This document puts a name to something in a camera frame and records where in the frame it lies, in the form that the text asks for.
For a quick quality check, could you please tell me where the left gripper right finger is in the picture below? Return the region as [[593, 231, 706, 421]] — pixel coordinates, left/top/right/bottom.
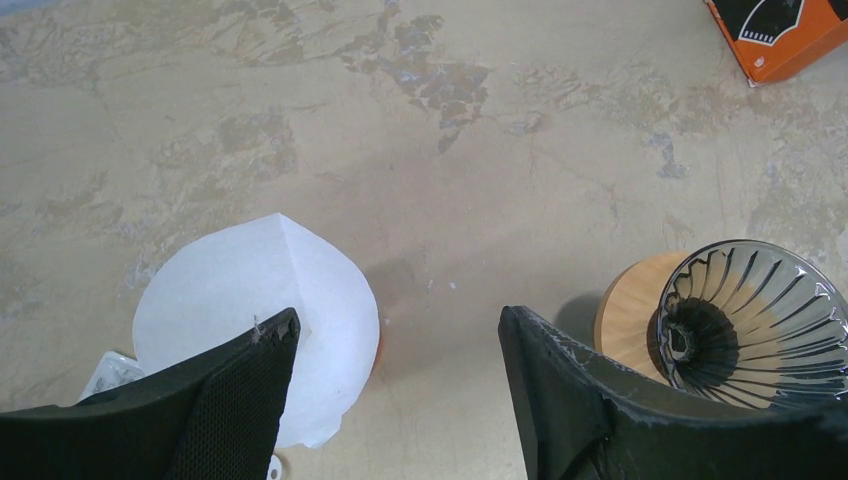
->
[[498, 306, 847, 479]]

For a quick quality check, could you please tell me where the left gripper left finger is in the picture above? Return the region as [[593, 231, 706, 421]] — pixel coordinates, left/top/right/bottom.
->
[[1, 308, 300, 479]]

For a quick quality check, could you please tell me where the light wooden dripper ring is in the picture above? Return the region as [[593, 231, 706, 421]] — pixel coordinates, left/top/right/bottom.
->
[[593, 250, 690, 387]]

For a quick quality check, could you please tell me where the white paper coffee filter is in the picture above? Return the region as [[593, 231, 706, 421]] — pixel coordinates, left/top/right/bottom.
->
[[132, 213, 380, 448]]

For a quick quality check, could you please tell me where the orange glass carafe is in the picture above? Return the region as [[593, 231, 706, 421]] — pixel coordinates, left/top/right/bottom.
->
[[371, 329, 384, 373]]

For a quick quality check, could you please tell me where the smoked glass dripper cone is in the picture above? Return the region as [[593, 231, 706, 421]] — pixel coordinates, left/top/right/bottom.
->
[[648, 239, 847, 411]]

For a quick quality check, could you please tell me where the coffee filter package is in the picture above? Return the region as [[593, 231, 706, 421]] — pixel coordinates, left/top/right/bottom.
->
[[705, 0, 847, 87]]

